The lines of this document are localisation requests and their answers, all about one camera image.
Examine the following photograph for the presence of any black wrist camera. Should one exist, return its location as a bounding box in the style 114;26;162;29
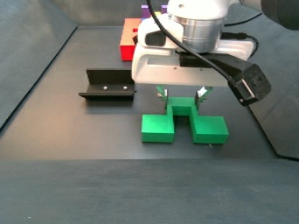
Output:
179;52;271;106

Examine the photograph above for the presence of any purple block left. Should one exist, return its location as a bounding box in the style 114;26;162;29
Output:
141;4;151;18

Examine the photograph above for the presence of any black cable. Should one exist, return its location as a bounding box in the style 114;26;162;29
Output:
145;0;261;86

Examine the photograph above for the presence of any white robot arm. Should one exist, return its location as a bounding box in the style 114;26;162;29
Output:
133;0;263;106

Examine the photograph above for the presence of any purple block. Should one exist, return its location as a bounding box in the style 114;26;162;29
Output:
141;4;151;18
162;4;169;14

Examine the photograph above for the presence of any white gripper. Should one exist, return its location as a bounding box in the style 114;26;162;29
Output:
133;13;254;108

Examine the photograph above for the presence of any green bridge-shaped object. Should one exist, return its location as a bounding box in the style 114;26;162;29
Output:
142;97;230;144

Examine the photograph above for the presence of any red board base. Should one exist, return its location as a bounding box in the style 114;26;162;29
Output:
119;17;142;61

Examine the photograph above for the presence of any purple block right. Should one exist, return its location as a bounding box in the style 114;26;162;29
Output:
162;4;169;14

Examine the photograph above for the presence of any black angle fixture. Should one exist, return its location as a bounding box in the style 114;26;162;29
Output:
79;68;137;100

